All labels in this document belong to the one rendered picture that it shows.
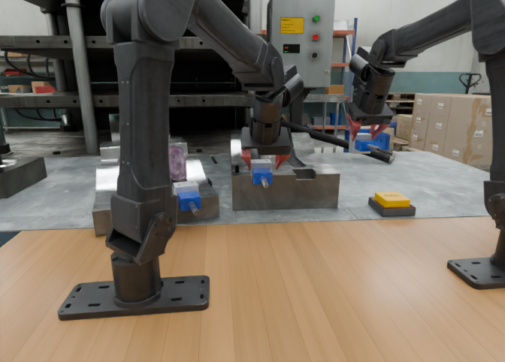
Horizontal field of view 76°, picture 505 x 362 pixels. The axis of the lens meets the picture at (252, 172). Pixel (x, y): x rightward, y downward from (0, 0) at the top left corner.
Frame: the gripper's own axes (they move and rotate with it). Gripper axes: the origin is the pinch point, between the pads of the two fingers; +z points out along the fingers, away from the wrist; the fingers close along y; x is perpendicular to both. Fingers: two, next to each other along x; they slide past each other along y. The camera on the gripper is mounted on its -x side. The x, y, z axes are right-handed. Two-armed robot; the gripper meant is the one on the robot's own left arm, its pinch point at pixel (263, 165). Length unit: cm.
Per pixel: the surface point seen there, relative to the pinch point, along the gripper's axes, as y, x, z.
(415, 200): -40.4, 3.8, 10.4
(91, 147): 71, -60, 45
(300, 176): -9.8, -0.7, 4.6
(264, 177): 0.2, 5.5, -1.8
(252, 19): -3, -85, -2
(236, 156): 6.0, -15.9, 11.6
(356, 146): -26.8, -10.0, 3.3
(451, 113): -266, -258, 172
